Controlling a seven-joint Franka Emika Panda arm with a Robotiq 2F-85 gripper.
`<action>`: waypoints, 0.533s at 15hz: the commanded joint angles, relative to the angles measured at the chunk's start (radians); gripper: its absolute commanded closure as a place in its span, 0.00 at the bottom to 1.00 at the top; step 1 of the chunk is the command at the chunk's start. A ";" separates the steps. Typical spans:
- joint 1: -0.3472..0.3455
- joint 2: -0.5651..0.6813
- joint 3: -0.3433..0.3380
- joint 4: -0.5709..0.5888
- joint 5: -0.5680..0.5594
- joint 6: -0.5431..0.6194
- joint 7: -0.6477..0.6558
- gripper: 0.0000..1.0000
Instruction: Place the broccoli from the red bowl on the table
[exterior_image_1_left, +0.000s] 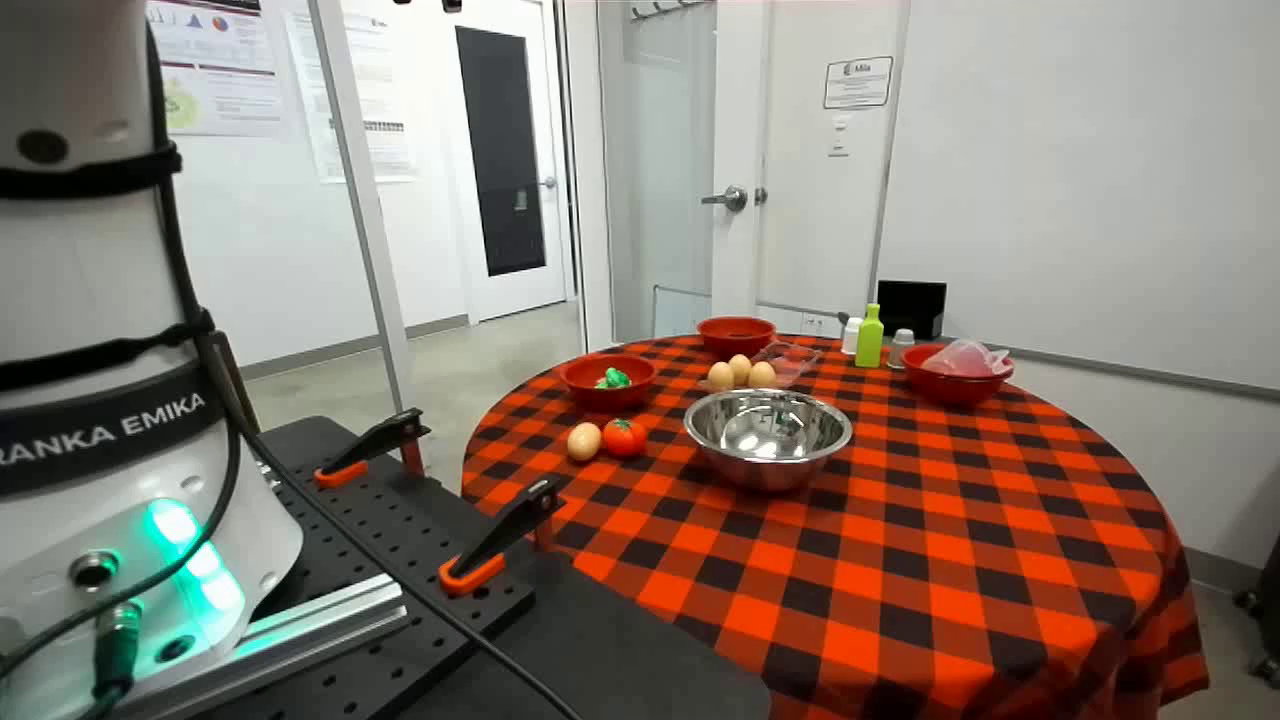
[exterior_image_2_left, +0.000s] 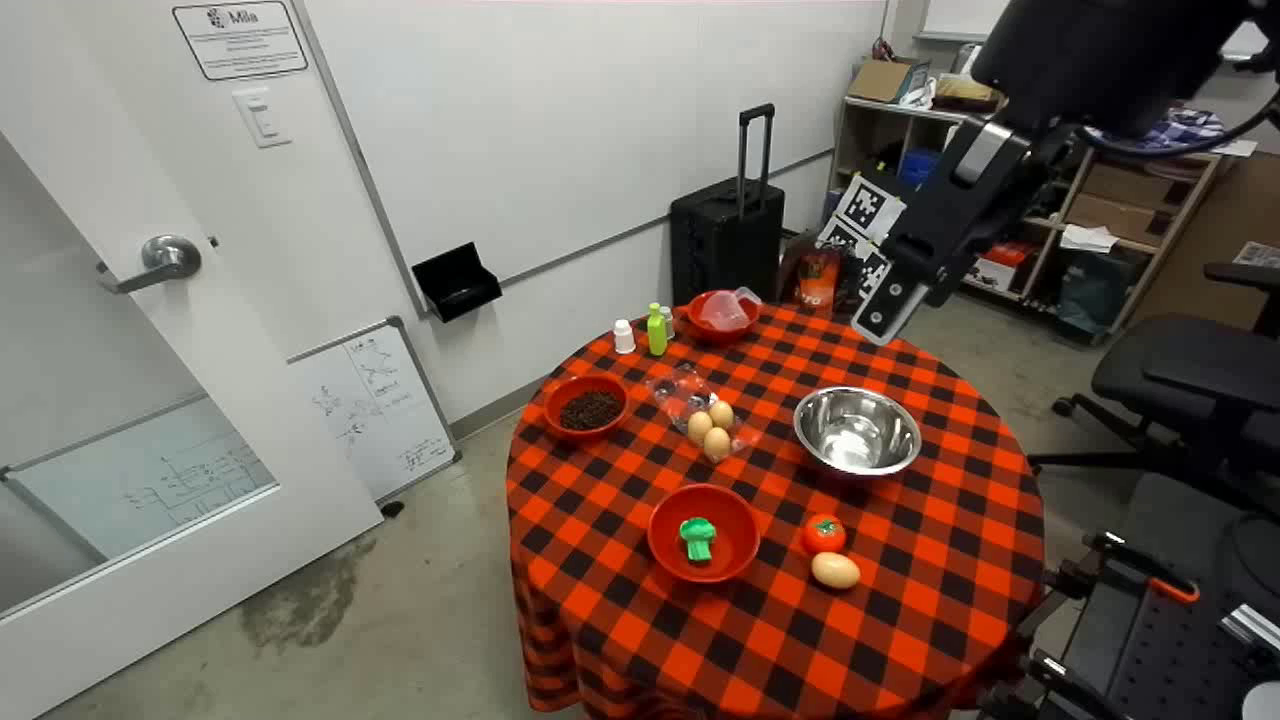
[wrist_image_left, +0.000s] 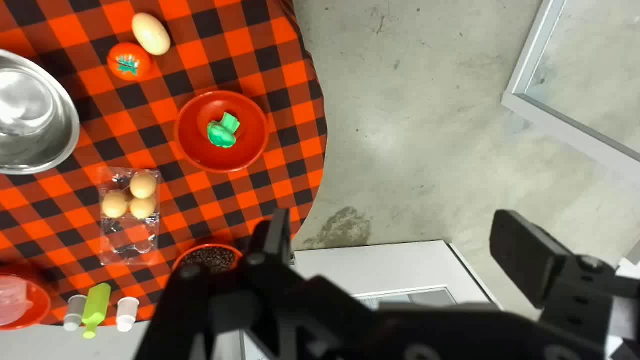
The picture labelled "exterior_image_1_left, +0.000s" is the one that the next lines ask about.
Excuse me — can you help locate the green toy broccoli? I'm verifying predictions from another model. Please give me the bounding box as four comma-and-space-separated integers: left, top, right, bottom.
594, 363, 630, 393

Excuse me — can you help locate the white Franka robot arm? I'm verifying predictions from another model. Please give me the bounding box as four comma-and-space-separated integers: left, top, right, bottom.
0, 0, 300, 720

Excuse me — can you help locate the red bowl holding broccoli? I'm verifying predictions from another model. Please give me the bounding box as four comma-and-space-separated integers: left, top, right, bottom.
555, 350, 656, 417

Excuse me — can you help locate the red bowl at back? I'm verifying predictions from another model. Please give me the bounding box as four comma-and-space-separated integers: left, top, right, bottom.
698, 315, 777, 361

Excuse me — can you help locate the shiny steel bowl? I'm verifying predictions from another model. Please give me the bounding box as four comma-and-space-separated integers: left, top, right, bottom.
682, 386, 850, 491

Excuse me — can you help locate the red bowl with plastic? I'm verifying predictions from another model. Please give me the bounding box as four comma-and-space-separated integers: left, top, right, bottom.
904, 343, 1013, 407

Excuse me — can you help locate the red toy tomato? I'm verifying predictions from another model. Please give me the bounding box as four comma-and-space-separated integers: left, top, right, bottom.
603, 417, 649, 461

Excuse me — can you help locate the pale toy egg left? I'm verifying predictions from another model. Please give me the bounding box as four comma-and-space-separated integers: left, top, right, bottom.
709, 361, 734, 393

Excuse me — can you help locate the pale toy egg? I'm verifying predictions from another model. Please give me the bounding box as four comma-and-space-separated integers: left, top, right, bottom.
709, 361, 734, 393
749, 361, 777, 386
728, 350, 750, 384

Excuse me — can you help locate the pale toy egg middle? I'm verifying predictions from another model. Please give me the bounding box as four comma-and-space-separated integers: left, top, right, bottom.
728, 350, 750, 384

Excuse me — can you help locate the pale toy egg right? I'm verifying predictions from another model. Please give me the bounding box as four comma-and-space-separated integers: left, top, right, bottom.
749, 361, 777, 386

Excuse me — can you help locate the clear plastic container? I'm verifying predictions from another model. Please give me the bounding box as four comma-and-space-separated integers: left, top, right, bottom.
763, 343, 821, 386

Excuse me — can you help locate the small white bottle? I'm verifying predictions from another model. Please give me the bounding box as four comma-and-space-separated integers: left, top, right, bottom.
844, 315, 860, 356

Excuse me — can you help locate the green squeeze bottle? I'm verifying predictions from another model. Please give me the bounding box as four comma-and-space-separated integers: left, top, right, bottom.
855, 304, 884, 369

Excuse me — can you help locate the right orange black clamp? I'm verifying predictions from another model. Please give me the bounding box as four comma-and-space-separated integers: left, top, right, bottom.
437, 474, 562, 595

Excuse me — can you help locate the orange black clamp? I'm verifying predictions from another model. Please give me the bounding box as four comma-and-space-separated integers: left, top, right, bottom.
437, 474, 562, 595
310, 407, 429, 491

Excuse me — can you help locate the black box on table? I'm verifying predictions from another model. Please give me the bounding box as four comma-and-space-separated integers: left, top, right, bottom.
877, 279, 948, 340

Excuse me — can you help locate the left orange black clamp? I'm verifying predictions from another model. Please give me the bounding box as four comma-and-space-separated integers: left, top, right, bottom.
310, 407, 429, 491

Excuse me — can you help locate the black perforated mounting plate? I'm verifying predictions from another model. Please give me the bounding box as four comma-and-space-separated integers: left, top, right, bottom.
201, 417, 772, 720

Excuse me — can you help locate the crumpled clear plastic bag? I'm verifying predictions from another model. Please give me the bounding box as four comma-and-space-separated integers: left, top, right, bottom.
925, 340, 1013, 377

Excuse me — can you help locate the paper sign on door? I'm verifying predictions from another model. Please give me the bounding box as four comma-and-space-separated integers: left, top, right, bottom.
825, 54, 892, 111

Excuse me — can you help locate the silver door handle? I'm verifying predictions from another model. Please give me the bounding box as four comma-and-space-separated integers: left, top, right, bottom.
698, 187, 749, 213

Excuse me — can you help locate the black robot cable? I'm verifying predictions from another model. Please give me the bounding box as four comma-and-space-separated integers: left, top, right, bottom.
0, 25, 582, 720

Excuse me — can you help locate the wall poster top left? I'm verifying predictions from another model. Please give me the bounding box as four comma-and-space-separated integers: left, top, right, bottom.
148, 0, 289, 137

